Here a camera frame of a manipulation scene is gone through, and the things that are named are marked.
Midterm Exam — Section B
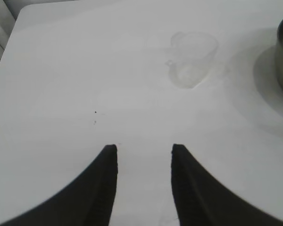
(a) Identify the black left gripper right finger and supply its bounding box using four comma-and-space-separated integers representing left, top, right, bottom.
170, 144, 283, 226

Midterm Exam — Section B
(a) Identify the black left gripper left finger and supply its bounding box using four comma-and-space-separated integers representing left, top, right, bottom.
0, 144, 119, 226

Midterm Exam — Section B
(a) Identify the clear plastic measuring cup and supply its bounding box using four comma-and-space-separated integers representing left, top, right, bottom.
163, 31, 220, 90

